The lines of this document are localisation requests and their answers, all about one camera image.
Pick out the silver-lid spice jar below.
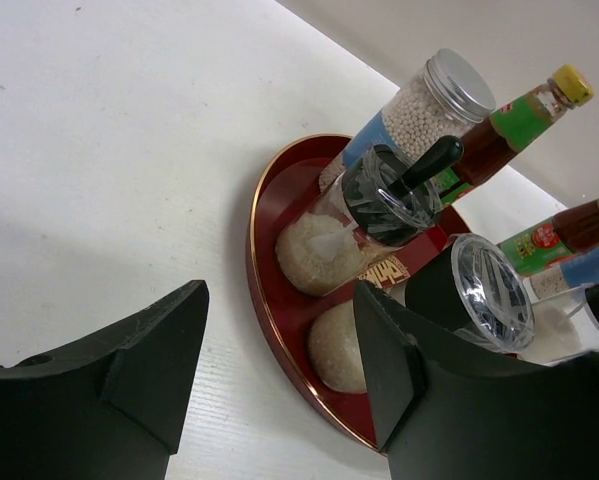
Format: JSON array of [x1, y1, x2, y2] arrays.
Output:
[[318, 48, 496, 191], [524, 247, 599, 299]]

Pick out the red round lacquer tray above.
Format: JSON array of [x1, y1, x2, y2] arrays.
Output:
[[245, 134, 377, 450]]

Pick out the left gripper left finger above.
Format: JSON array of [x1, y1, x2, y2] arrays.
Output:
[[0, 280, 209, 479]]

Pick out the black-cap glass jar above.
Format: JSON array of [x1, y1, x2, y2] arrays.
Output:
[[275, 135, 464, 297]]

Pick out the sauce bottle yellow cap front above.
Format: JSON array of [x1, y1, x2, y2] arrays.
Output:
[[498, 199, 599, 277]]

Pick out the sauce bottle yellow cap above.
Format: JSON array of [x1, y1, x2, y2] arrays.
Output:
[[498, 199, 599, 277], [435, 65, 594, 206]]

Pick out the black grinder-top shaker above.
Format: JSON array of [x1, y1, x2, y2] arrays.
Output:
[[306, 231, 537, 396], [518, 283, 599, 365]]

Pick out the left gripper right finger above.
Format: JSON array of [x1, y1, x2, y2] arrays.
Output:
[[353, 281, 599, 479]]

